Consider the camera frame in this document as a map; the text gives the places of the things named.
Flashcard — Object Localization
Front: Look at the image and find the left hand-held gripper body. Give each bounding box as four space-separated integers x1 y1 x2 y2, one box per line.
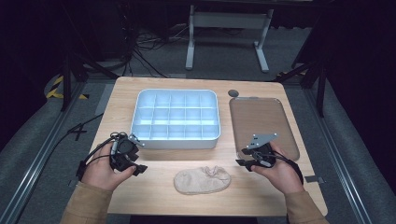
108 132 147 173

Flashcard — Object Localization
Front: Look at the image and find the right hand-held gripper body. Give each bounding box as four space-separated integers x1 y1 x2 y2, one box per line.
247 133 279 170

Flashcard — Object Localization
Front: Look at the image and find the beige sock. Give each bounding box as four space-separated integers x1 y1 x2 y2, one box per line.
173 165 233 196

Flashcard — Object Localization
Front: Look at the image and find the white divided storage box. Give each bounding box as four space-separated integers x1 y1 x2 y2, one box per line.
130 88 221 150

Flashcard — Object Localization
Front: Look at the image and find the person's left hand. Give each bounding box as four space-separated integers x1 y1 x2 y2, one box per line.
80 142 138 192

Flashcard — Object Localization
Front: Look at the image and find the person's right hand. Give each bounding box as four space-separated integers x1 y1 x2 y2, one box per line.
249 141 304 196

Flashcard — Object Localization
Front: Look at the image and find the brown tray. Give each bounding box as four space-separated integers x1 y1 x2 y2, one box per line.
229 96 301 161

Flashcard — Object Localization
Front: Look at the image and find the grey tape strip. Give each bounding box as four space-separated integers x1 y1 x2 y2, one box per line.
304 175 325 184

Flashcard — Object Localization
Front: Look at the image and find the yellow black floor tape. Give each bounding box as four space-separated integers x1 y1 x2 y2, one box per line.
45 75 91 101

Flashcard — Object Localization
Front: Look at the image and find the black metal stand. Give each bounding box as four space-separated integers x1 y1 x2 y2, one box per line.
60 0 120 113
273 12 329 119

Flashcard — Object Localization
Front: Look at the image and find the white metal stand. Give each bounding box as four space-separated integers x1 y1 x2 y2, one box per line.
184 4 276 75

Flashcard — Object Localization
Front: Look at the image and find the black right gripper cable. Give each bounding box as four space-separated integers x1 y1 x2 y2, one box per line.
263 150 301 166

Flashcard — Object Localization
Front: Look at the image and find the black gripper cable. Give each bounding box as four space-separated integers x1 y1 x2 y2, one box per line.
263 150 301 166
46 113 114 166

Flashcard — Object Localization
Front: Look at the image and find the black wrist strap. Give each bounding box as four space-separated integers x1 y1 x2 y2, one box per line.
76 160 89 182
284 158 305 185

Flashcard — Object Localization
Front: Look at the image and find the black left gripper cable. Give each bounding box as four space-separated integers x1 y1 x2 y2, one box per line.
46 113 114 166

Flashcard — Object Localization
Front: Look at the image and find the aluminium floor rail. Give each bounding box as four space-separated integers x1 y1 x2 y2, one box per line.
0 81 87 224
303 81 375 224

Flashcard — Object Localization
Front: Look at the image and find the bundle of black floor cables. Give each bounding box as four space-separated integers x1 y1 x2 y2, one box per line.
122 18 188 79

